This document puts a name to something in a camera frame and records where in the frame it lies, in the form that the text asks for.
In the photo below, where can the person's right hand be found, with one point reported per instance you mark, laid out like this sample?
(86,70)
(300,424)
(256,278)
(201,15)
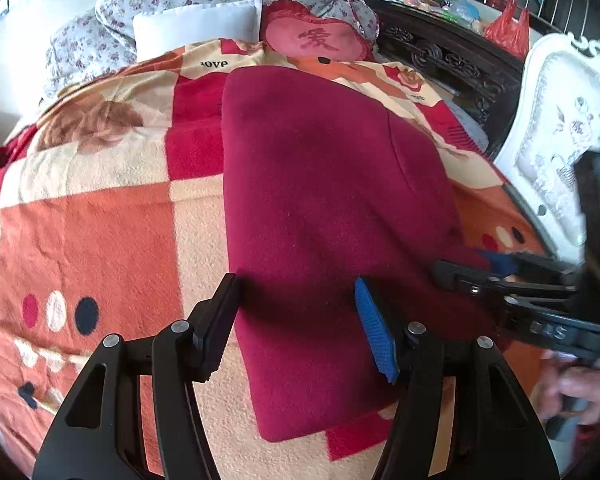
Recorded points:
(575,385)

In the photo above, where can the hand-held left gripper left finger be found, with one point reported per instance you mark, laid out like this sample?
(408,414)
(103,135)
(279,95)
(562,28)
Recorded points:
(210,340)

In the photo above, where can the red heart cushion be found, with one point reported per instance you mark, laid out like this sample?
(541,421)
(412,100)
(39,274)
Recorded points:
(310,40)

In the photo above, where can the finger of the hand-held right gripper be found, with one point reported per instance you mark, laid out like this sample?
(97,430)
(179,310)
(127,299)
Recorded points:
(460,277)
(500,260)

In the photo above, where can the dark carved wooden furniture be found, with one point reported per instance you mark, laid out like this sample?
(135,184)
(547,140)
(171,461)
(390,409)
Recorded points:
(445,55)

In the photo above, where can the white pillow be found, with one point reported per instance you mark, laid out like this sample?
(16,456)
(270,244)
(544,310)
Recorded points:
(195,30)

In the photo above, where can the printed checkered fleece blanket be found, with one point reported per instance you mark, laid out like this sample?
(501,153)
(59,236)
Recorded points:
(105,235)

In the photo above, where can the maroon fleece garment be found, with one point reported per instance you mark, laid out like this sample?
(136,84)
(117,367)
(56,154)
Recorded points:
(320,185)

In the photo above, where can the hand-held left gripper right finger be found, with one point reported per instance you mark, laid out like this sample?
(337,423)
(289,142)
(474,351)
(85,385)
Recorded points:
(375,330)

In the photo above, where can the red plastic bag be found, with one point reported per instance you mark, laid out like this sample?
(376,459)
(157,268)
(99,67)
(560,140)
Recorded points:
(507,25)

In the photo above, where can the pile of assorted small goods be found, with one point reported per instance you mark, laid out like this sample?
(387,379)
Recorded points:
(445,5)

